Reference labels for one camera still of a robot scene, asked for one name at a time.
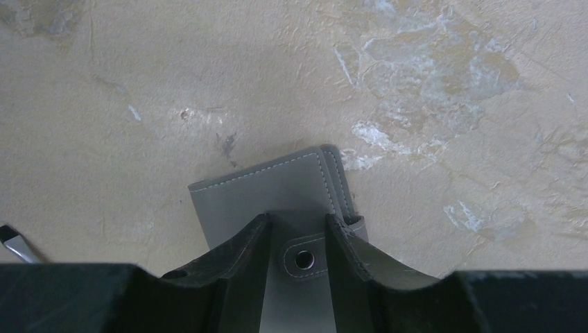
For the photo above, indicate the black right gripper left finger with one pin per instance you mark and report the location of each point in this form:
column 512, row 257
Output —
column 225, row 287

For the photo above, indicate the black yellow handled screwdriver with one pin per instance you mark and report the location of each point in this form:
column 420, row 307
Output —
column 16, row 244

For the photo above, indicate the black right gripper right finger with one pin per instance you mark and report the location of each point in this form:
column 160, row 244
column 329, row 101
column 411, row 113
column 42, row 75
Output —
column 362, row 278

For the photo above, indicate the grey leather card holder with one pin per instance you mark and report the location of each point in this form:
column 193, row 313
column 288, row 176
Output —
column 297, row 192

